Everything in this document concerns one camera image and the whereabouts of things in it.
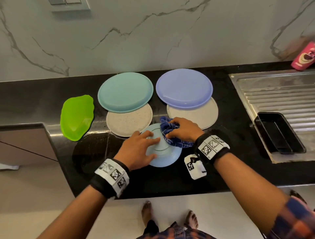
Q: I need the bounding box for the green plate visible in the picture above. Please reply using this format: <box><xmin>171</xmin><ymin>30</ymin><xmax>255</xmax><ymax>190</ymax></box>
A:
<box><xmin>60</xmin><ymin>95</ymin><xmax>95</xmax><ymax>142</ymax></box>

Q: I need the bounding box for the red bear cup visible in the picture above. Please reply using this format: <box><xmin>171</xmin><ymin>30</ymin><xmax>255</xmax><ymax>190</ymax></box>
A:
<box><xmin>290</xmin><ymin>41</ymin><xmax>315</xmax><ymax>72</ymax></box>

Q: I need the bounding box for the person's left foot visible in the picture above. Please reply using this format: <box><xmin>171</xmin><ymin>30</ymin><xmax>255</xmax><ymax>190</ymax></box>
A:
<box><xmin>141</xmin><ymin>200</ymin><xmax>153</xmax><ymax>226</ymax></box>

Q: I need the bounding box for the right wrist marker band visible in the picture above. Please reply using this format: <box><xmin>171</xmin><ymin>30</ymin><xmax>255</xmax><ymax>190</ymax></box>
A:
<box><xmin>193</xmin><ymin>134</ymin><xmax>231</xmax><ymax>165</ymax></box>

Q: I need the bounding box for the blue striped cloth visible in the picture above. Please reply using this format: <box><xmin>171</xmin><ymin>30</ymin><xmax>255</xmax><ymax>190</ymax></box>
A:
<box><xmin>158</xmin><ymin>116</ymin><xmax>194</xmax><ymax>149</ymax></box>

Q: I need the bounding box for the light blue bowl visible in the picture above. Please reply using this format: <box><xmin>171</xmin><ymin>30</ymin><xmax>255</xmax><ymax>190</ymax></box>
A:
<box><xmin>139</xmin><ymin>123</ymin><xmax>183</xmax><ymax>168</ymax></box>

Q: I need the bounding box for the black plastic tray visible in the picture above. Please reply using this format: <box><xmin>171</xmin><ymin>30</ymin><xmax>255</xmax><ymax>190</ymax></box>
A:
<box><xmin>254</xmin><ymin>112</ymin><xmax>307</xmax><ymax>155</ymax></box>

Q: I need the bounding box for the lavender plate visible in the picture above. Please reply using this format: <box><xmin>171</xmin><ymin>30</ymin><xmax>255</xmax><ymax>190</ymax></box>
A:
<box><xmin>156</xmin><ymin>68</ymin><xmax>214</xmax><ymax>110</ymax></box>

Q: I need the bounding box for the speckled white plate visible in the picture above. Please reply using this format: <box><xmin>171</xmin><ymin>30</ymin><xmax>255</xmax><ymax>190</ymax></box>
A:
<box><xmin>166</xmin><ymin>97</ymin><xmax>219</xmax><ymax>130</ymax></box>
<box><xmin>106</xmin><ymin>102</ymin><xmax>154</xmax><ymax>138</ymax></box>

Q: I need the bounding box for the left wrist marker band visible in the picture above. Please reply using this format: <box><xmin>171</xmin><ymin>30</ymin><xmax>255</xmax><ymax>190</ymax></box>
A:
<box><xmin>89</xmin><ymin>158</ymin><xmax>131</xmax><ymax>200</ymax></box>

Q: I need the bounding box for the person's right foot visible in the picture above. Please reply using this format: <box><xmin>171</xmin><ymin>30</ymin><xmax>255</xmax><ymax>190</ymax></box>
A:
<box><xmin>184</xmin><ymin>210</ymin><xmax>199</xmax><ymax>229</ymax></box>

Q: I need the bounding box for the person's foot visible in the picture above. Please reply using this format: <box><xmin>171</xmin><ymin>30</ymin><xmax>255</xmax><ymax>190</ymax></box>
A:
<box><xmin>141</xmin><ymin>200</ymin><xmax>153</xmax><ymax>226</ymax></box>
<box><xmin>184</xmin><ymin>210</ymin><xmax>199</xmax><ymax>229</ymax></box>

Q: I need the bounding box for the white wall socket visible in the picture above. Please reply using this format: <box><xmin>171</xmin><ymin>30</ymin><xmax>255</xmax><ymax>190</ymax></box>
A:
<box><xmin>48</xmin><ymin>0</ymin><xmax>91</xmax><ymax>12</ymax></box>

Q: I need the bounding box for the person's left hand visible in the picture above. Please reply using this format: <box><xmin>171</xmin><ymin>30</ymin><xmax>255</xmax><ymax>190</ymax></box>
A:
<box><xmin>113</xmin><ymin>130</ymin><xmax>161</xmax><ymax>171</ymax></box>

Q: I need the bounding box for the wrist marker band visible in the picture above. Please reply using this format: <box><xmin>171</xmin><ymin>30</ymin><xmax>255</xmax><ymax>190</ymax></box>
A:
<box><xmin>193</xmin><ymin>134</ymin><xmax>231</xmax><ymax>165</ymax></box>
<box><xmin>89</xmin><ymin>158</ymin><xmax>131</xmax><ymax>200</ymax></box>

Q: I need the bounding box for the brown lower drawer unit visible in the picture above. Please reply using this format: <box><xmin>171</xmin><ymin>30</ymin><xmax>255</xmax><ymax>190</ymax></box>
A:
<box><xmin>0</xmin><ymin>123</ymin><xmax>60</xmax><ymax>165</ymax></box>

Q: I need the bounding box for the person's right forearm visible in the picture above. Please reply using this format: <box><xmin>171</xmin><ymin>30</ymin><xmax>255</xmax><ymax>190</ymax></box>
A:
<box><xmin>214</xmin><ymin>153</ymin><xmax>291</xmax><ymax>232</ymax></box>

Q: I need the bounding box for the steel sink drainboard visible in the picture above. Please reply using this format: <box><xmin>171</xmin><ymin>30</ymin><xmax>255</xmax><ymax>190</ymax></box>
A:
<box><xmin>229</xmin><ymin>69</ymin><xmax>315</xmax><ymax>164</ymax></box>

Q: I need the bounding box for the teal plate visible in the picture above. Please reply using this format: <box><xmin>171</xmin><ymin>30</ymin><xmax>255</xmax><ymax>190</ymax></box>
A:
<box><xmin>97</xmin><ymin>72</ymin><xmax>154</xmax><ymax>114</ymax></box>

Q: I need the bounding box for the person's left forearm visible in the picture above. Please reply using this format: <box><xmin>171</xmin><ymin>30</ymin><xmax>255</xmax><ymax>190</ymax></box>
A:
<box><xmin>37</xmin><ymin>185</ymin><xmax>106</xmax><ymax>239</ymax></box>

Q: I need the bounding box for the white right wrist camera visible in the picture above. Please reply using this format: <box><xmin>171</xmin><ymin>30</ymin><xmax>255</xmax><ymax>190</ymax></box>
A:
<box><xmin>183</xmin><ymin>154</ymin><xmax>208</xmax><ymax>181</ymax></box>

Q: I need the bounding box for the blue orange plaid shirt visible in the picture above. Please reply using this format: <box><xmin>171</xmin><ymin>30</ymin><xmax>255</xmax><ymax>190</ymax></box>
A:
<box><xmin>135</xmin><ymin>194</ymin><xmax>315</xmax><ymax>239</ymax></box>

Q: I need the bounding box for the person's right hand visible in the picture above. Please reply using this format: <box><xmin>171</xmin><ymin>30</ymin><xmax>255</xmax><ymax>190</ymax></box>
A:
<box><xmin>165</xmin><ymin>117</ymin><xmax>206</xmax><ymax>143</ymax></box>

